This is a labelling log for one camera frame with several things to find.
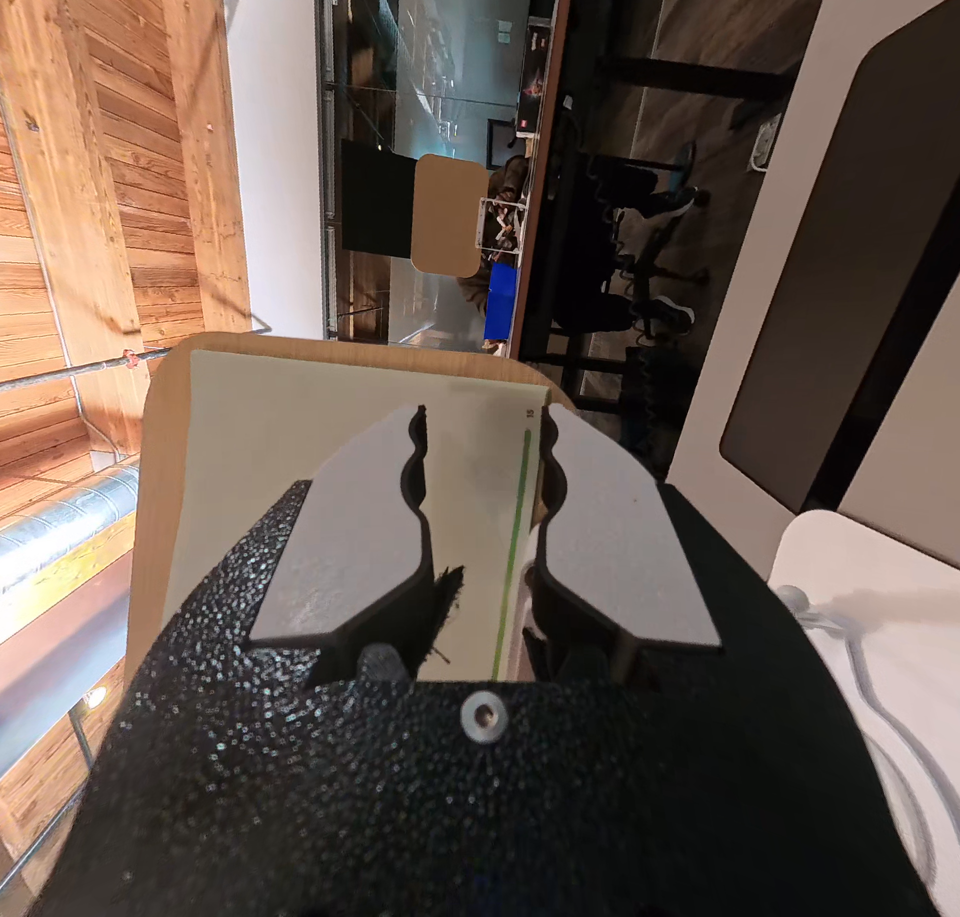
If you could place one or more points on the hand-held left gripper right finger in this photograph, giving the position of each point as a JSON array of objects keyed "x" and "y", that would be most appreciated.
[{"x": 630, "y": 549}]

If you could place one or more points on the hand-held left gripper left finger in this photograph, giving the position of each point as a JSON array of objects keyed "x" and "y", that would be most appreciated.
[{"x": 352, "y": 542}]

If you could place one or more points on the pale green instruction booklet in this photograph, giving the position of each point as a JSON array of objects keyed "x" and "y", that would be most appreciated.
[{"x": 300, "y": 422}]

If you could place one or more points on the light wooden desk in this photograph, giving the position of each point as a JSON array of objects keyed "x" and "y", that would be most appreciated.
[{"x": 154, "y": 482}]

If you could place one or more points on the white partition with dark panels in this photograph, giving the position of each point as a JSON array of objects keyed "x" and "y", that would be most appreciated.
[{"x": 750, "y": 332}]

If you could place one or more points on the blue storage bin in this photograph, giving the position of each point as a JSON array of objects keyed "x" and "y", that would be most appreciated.
[{"x": 501, "y": 302}]

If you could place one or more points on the grey sprinkler pipe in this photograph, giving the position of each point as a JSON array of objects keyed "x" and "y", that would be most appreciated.
[{"x": 75, "y": 371}]

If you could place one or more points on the light wooden chair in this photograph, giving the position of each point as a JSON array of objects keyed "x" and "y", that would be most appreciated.
[{"x": 450, "y": 216}]

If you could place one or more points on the black screen panel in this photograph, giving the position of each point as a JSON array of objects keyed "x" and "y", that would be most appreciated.
[{"x": 375, "y": 197}]

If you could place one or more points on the long brown-edged table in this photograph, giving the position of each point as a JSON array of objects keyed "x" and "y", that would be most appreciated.
[{"x": 541, "y": 182}]

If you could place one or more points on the white power strip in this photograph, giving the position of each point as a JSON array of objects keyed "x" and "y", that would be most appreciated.
[{"x": 766, "y": 144}]

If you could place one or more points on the black toy set box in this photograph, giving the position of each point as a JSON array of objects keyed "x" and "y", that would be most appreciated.
[{"x": 536, "y": 77}]

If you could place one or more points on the silver ventilation duct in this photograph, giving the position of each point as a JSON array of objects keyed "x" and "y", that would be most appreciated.
[{"x": 67, "y": 516}]

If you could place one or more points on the white frame toy assembly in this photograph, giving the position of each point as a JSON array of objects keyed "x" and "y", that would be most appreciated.
[{"x": 501, "y": 227}]

